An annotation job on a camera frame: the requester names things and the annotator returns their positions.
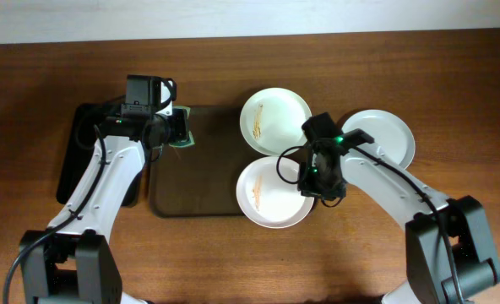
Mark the green yellow sponge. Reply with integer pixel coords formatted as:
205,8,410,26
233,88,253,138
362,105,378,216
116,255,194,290
169,106,195,149

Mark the white plate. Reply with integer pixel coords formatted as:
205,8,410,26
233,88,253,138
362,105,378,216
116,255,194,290
239,88,312,156
341,110,416,169
236,156,314,229

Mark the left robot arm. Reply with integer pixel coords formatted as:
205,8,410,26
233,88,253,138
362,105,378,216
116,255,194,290
12,106,193,304

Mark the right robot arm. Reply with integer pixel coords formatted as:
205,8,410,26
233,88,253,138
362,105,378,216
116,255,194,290
298,129,500,303

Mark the brown serving tray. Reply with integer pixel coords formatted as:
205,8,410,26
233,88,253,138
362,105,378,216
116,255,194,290
148,106,263,218

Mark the black rectangular tray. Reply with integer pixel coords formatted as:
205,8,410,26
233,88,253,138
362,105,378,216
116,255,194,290
56,104,120,204

